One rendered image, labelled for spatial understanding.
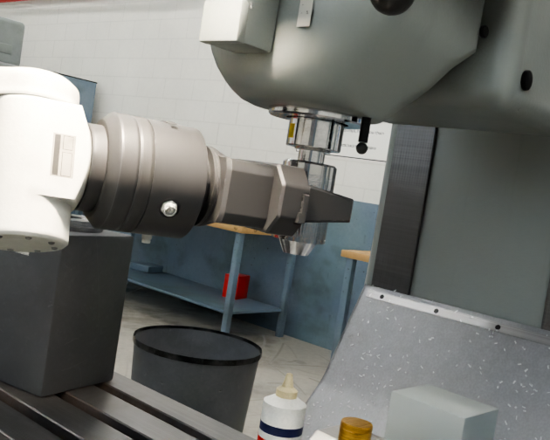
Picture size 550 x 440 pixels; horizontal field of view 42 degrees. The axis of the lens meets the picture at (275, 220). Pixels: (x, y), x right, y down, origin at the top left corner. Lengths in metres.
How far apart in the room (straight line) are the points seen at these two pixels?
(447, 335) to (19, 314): 0.52
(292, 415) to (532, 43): 0.39
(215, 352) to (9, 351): 2.04
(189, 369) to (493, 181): 1.69
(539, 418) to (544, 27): 0.42
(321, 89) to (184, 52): 6.76
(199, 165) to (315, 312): 5.35
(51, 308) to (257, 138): 5.61
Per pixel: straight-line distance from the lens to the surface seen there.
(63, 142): 0.52
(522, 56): 0.67
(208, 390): 2.49
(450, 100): 0.68
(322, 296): 5.82
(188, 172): 0.53
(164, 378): 2.50
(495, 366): 0.91
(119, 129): 0.52
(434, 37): 0.59
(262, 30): 0.54
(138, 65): 7.81
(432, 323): 0.95
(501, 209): 0.93
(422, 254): 0.98
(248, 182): 0.55
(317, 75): 0.54
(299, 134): 0.60
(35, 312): 0.86
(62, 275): 0.84
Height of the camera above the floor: 1.25
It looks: 3 degrees down
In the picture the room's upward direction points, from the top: 9 degrees clockwise
